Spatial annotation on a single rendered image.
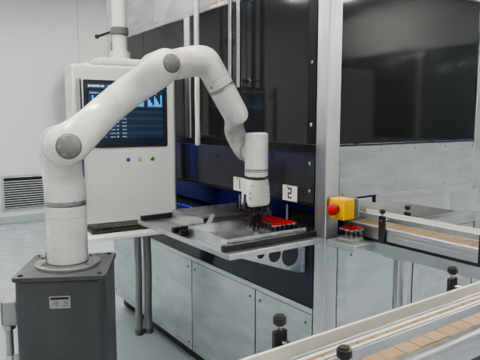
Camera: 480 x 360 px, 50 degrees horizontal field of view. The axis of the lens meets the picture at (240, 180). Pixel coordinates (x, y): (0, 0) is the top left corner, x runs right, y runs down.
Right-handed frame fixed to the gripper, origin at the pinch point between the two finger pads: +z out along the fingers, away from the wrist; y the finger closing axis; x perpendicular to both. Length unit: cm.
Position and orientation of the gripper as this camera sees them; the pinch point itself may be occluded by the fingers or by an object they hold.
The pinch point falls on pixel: (256, 219)
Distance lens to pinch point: 184.9
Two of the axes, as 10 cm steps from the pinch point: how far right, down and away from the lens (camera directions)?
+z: 0.0, 9.9, 1.1
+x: 5.7, 0.9, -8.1
